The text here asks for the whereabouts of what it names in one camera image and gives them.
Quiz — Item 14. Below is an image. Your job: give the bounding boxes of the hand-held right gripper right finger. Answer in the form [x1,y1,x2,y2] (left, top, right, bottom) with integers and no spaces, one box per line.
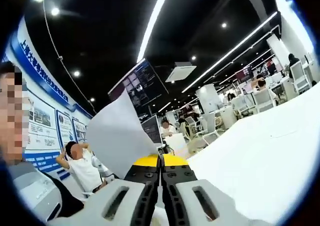
[159,153,274,226]

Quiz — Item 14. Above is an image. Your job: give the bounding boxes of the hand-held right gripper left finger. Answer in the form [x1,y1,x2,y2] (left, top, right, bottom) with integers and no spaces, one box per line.
[47,153,161,226]

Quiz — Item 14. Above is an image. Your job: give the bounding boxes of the white printing paper sheet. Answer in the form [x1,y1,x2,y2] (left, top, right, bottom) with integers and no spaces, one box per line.
[84,87,165,180]

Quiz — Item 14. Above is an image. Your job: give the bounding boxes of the desktop monitor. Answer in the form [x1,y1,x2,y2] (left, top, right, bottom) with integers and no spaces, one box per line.
[140,114,163,145]

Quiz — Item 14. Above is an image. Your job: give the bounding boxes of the person's dark clothing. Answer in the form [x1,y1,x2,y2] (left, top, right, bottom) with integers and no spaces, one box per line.
[43,172,85,221]

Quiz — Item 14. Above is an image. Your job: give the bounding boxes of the white pillar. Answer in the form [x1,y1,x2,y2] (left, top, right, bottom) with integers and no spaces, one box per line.
[196,83,221,114]
[266,34,291,67]

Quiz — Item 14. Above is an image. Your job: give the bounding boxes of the white chest-worn device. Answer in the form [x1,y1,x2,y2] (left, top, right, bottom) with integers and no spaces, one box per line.
[11,170,63,222]

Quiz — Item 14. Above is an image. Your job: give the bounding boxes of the large hanging display screen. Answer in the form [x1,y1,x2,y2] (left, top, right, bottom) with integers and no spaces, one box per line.
[107,57,170,108]

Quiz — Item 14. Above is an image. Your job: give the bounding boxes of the ceiling air conditioner vent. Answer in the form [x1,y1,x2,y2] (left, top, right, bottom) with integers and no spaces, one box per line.
[164,61,198,84]

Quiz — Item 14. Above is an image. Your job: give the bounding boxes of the white office chair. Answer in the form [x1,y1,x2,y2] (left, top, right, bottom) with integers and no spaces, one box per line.
[290,60,313,93]
[254,87,278,113]

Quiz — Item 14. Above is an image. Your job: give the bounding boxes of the curved ceiling light strip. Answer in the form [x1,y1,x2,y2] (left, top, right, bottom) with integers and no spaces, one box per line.
[181,10,279,94]

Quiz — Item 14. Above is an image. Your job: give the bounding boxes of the small hanging display screen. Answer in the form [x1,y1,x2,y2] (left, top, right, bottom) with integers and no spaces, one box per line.
[234,65,254,82]

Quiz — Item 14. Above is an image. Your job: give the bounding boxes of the straight ceiling light strip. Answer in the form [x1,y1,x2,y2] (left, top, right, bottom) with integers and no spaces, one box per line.
[136,0,174,64]

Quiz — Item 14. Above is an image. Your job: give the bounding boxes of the round ceiling spotlights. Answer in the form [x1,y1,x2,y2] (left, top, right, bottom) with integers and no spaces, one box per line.
[31,0,261,103]

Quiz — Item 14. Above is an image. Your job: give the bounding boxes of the blue and white wall poster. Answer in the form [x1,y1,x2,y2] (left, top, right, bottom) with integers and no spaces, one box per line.
[3,15,95,184]

